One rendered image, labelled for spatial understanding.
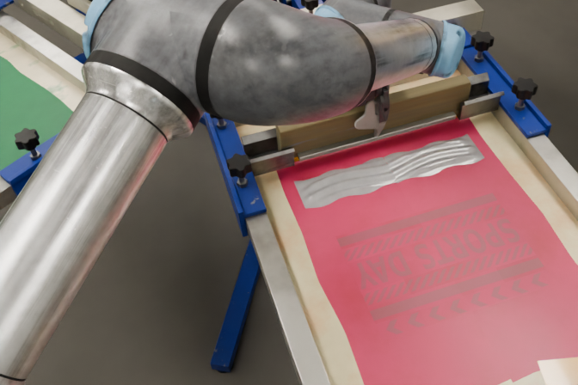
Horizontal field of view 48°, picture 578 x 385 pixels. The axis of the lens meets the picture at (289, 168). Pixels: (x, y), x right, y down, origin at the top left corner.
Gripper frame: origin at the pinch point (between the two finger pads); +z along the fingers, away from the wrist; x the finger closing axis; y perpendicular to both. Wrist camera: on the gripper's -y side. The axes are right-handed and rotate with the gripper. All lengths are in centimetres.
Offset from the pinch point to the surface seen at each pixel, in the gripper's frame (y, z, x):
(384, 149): -1.1, 5.3, 3.0
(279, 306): 28.7, 1.8, 31.3
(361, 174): 5.7, 4.9, 7.8
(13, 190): 69, 3, -10
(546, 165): -25.3, 2.3, 19.6
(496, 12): -128, 101, -147
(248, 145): 24.7, -0.7, -1.9
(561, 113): -116, 101, -74
